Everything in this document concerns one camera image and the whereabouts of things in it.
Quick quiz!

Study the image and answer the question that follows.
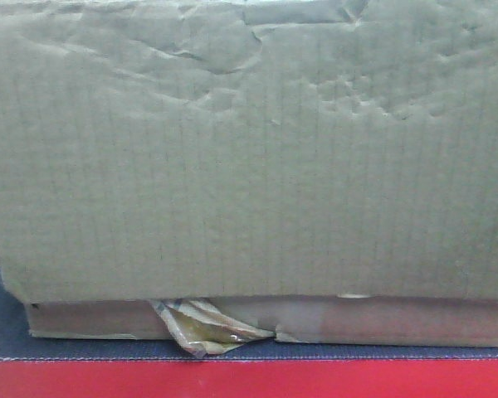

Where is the large brown cardboard box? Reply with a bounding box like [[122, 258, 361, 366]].
[[0, 1, 498, 347]]

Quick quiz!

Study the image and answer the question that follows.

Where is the crumpled clear packing tape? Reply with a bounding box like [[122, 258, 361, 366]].
[[149, 298, 275, 358]]

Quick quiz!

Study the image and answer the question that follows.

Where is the red table edge strip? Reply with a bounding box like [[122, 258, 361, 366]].
[[0, 360, 498, 397]]

